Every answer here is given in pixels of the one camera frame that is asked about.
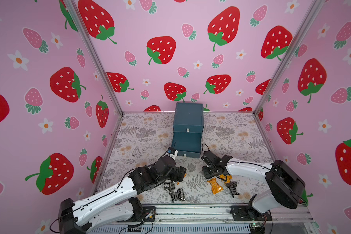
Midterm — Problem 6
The aluminium front rail frame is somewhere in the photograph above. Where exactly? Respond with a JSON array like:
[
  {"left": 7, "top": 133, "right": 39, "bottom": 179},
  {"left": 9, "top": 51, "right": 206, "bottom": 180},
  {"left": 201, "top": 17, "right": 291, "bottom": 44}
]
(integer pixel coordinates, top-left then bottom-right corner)
[{"left": 87, "top": 204, "right": 321, "bottom": 234}]

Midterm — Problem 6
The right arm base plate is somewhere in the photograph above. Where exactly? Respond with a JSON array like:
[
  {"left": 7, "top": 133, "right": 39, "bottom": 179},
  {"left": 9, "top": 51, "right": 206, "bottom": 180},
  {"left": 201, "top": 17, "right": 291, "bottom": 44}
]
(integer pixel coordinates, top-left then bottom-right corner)
[{"left": 230, "top": 195, "right": 273, "bottom": 221}]

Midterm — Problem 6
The orange cookie packet right top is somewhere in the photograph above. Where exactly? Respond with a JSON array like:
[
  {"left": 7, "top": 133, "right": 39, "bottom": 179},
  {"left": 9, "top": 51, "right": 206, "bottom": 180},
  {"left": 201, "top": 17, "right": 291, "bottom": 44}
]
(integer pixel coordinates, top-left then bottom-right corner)
[{"left": 219, "top": 175, "right": 232, "bottom": 184}]

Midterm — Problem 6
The orange cookie packet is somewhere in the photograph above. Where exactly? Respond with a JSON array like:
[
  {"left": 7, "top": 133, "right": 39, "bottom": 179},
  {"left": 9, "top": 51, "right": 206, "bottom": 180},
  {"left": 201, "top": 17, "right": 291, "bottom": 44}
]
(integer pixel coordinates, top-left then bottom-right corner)
[
  {"left": 207, "top": 177, "right": 224, "bottom": 195},
  {"left": 219, "top": 175, "right": 232, "bottom": 184}
]

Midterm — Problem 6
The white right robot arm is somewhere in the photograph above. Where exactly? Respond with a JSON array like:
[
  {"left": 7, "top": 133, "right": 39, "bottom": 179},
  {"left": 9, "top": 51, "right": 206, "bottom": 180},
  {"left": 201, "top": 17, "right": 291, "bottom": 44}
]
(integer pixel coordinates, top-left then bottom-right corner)
[{"left": 201, "top": 150, "right": 305, "bottom": 214}]

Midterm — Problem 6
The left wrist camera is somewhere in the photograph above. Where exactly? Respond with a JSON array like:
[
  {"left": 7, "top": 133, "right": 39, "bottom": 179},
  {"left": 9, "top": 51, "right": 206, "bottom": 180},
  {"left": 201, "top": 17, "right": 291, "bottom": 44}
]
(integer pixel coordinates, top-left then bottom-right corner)
[{"left": 165, "top": 147, "right": 178, "bottom": 160}]

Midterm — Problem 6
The orange cookie packet centre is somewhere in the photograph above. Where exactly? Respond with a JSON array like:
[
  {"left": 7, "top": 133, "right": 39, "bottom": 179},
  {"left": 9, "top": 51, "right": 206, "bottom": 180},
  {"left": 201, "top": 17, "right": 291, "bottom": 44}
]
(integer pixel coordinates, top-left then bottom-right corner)
[{"left": 207, "top": 177, "right": 224, "bottom": 195}]

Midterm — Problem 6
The teal drawer cabinet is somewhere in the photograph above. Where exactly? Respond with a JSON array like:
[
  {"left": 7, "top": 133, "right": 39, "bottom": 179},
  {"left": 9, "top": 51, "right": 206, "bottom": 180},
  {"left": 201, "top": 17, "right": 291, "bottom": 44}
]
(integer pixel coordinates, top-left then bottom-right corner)
[{"left": 171, "top": 102, "right": 204, "bottom": 159}]

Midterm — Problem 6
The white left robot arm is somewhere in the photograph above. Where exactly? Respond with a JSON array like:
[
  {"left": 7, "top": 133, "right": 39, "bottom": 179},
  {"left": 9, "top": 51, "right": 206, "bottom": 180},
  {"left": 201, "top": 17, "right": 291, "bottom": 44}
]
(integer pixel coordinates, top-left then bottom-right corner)
[{"left": 57, "top": 155, "right": 187, "bottom": 234}]

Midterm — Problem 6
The aluminium corner post right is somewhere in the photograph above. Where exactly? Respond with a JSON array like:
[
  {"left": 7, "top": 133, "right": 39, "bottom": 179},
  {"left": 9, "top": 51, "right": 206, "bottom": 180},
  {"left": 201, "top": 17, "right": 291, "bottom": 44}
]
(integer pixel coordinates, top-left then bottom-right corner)
[{"left": 253, "top": 0, "right": 325, "bottom": 117}]

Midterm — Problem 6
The black cookie packet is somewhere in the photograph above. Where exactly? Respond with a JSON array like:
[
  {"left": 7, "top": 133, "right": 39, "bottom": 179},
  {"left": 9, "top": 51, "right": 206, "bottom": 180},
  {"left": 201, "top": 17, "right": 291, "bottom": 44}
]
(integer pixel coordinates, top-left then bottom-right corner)
[
  {"left": 163, "top": 181, "right": 176, "bottom": 193},
  {"left": 169, "top": 188, "right": 186, "bottom": 203},
  {"left": 225, "top": 181, "right": 240, "bottom": 198}
]

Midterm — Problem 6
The aluminium corner post left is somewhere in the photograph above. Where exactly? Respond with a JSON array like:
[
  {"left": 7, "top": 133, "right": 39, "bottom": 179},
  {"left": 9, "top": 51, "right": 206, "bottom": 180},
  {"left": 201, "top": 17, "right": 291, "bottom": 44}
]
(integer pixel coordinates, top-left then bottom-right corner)
[{"left": 64, "top": 0, "right": 124, "bottom": 117}]

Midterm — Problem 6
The aluminium corner post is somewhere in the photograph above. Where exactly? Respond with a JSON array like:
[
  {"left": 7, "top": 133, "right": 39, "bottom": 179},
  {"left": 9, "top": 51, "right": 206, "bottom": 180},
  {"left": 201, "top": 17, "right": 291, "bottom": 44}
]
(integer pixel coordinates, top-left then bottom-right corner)
[
  {"left": 253, "top": 0, "right": 325, "bottom": 117},
  {"left": 64, "top": 0, "right": 124, "bottom": 117}
]

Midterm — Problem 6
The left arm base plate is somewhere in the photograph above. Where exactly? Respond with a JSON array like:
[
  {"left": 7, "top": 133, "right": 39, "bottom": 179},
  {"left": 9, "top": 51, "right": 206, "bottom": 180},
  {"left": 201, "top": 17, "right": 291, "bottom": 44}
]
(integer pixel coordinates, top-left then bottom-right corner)
[{"left": 117, "top": 198, "right": 156, "bottom": 222}]

